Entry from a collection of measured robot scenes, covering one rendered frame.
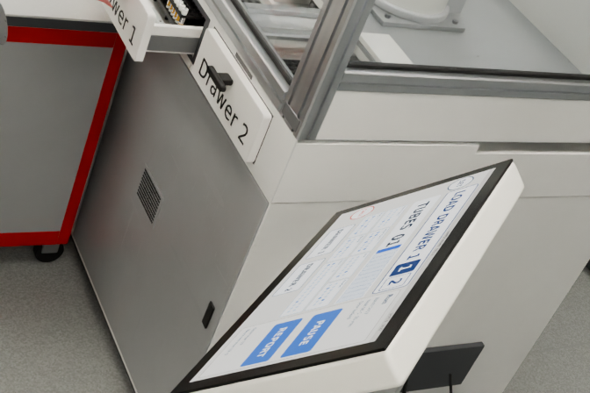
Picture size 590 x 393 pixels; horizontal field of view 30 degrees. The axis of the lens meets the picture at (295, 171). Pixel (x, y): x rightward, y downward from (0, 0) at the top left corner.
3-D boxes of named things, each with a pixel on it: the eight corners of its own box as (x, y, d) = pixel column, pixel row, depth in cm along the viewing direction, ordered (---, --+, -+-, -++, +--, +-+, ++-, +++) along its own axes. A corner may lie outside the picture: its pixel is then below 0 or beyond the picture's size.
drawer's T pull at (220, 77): (219, 93, 203) (221, 87, 202) (205, 69, 208) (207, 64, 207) (236, 94, 205) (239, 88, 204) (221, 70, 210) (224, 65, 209)
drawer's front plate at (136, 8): (133, 62, 217) (148, 15, 211) (91, -15, 236) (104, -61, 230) (142, 63, 218) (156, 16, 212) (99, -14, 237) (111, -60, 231)
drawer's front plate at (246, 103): (245, 163, 202) (264, 116, 196) (190, 72, 221) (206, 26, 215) (253, 163, 203) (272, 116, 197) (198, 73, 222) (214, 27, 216)
